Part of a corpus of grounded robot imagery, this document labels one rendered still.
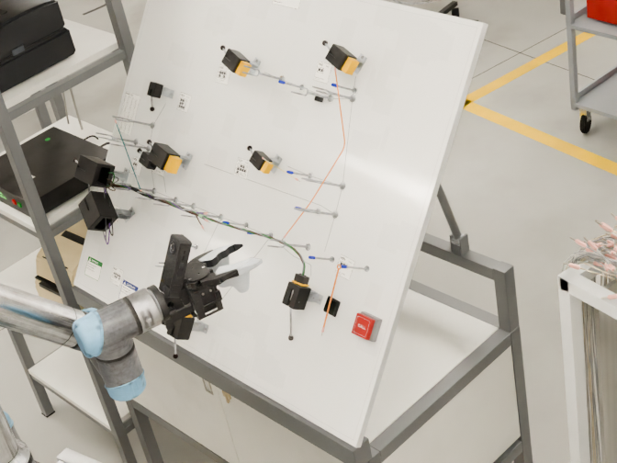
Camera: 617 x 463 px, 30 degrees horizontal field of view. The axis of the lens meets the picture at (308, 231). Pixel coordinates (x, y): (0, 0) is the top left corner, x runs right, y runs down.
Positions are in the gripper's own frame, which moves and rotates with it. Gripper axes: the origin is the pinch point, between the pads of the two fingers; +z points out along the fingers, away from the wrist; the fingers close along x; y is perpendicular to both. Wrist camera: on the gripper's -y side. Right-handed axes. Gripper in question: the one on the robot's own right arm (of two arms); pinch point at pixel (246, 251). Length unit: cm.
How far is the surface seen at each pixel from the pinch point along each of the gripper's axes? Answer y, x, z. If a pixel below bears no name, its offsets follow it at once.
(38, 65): -5, -140, 2
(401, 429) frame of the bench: 76, -21, 33
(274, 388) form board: 64, -44, 12
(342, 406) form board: 63, -23, 20
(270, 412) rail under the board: 71, -45, 10
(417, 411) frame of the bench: 75, -24, 40
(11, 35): -17, -137, -2
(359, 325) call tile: 44, -23, 30
